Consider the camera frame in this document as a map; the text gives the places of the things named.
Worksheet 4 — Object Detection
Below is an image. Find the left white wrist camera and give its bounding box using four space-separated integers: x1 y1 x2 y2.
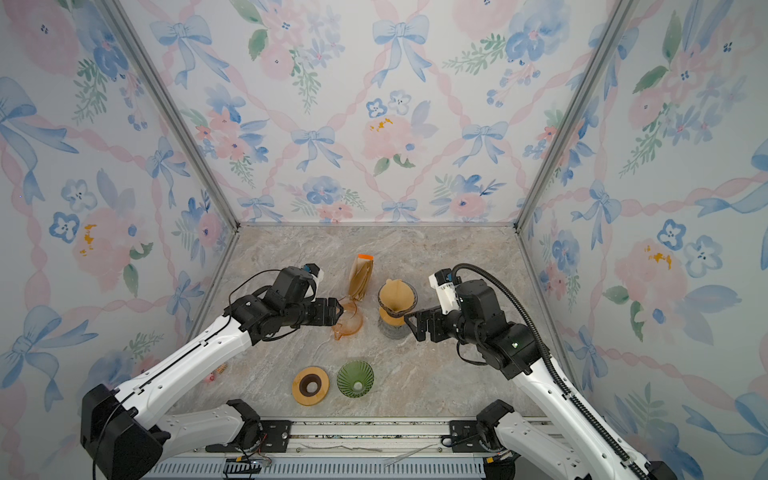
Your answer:
303 263 324 285

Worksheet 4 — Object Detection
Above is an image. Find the orange coffee filter pack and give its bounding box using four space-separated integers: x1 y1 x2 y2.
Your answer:
348 254 374 301

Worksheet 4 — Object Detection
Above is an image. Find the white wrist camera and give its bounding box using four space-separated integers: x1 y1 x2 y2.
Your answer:
303 263 324 285
428 269 460 315

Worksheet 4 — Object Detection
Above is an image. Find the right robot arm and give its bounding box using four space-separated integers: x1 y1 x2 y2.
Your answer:
404 272 675 479

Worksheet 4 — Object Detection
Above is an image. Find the wooden ring dripper holder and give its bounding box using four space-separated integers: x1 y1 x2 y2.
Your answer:
379 306 414 328

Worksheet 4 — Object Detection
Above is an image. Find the brown paper coffee filter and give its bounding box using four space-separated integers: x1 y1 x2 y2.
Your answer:
379 278 416 313

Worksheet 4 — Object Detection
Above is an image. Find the grey glass carafe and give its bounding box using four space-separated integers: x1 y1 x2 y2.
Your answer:
377 319 412 340

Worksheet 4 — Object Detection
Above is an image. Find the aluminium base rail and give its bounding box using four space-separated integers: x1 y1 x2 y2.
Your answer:
140 416 562 479

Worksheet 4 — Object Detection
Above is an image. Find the orange glass carafe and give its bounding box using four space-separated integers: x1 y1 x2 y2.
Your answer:
332 298 364 341

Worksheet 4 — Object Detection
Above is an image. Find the grey glass dripper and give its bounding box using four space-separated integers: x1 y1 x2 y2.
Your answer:
377 280 419 317

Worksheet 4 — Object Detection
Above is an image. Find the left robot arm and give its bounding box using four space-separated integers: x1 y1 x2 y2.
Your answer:
80 263 344 479

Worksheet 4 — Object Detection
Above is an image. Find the green glass dripper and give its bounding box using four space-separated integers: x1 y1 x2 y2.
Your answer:
337 360 375 398

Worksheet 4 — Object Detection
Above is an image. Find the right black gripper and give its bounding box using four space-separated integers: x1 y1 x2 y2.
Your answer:
405 302 486 350

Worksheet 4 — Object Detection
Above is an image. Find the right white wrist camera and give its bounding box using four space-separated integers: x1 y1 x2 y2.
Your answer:
428 269 460 315

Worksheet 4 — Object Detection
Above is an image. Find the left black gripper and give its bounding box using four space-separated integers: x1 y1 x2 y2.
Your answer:
285 295 346 330

